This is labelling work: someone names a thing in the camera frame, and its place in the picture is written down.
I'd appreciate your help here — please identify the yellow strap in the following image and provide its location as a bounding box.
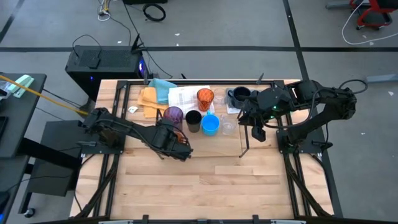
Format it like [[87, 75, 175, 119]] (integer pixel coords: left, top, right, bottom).
[[0, 74, 90, 117]]

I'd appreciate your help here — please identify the orange faceted tumbler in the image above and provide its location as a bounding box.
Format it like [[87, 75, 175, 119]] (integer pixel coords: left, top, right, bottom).
[[196, 87, 216, 113]]

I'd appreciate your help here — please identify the teal cloth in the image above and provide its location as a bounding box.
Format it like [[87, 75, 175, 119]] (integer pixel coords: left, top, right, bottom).
[[148, 77, 178, 105]]

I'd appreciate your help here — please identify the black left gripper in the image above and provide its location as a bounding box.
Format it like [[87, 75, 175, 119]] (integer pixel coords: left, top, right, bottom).
[[150, 118, 195, 162]]

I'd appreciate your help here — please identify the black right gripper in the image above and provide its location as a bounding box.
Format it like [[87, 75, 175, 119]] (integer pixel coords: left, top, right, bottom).
[[238, 86, 292, 144]]

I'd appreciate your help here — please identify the mint green stapler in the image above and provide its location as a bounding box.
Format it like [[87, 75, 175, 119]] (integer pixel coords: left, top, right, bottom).
[[6, 74, 35, 99]]

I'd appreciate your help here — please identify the black flat floor panel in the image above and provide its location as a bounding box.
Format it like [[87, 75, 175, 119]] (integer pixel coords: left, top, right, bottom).
[[26, 119, 94, 198]]

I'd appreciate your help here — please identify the grey metal desk foot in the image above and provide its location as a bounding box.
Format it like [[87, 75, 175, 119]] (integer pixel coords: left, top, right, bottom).
[[361, 73, 398, 85]]

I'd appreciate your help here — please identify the wooden shelf black metal frame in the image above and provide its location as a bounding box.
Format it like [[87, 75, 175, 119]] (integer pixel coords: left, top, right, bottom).
[[153, 106, 251, 161]]

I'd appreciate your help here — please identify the purple faceted tumbler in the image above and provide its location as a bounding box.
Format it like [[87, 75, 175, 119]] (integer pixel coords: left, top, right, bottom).
[[162, 106, 185, 131]]

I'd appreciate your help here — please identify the white floor cable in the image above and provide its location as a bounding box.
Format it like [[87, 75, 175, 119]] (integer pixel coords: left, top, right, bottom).
[[341, 0, 398, 46]]

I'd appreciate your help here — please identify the dark navy enamel mug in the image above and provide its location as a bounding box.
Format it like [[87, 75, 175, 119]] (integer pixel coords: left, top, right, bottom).
[[226, 85, 259, 110]]

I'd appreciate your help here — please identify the black cable coil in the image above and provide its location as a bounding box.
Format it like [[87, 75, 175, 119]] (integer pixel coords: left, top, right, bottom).
[[142, 2, 167, 23]]

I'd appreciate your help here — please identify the yellow cloth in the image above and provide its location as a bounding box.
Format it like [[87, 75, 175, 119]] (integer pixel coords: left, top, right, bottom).
[[136, 86, 170, 120]]

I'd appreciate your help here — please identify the black computer tower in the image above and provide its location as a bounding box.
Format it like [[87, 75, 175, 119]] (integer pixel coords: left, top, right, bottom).
[[64, 34, 149, 102]]

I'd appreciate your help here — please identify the printed paper sheet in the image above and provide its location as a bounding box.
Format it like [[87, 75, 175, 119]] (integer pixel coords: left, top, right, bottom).
[[167, 85, 215, 119]]

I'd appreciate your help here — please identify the red stool black seat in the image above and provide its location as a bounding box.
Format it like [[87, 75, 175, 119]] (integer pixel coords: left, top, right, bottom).
[[349, 0, 394, 30]]

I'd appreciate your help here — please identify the black plastic tumbler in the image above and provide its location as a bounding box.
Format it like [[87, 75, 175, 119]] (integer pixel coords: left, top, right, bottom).
[[185, 109, 203, 134]]

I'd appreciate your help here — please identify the blue plastic mug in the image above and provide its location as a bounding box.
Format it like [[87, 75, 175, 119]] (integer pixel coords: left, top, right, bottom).
[[201, 109, 221, 137]]

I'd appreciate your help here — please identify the black desk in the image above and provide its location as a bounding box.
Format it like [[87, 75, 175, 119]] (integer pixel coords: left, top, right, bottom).
[[0, 72, 48, 224]]

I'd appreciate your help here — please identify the clear glass mug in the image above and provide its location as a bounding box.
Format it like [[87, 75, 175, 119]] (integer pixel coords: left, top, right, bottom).
[[213, 86, 228, 106]]

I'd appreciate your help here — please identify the clear plastic cup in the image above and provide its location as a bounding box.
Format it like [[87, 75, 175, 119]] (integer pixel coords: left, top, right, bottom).
[[220, 113, 239, 136]]

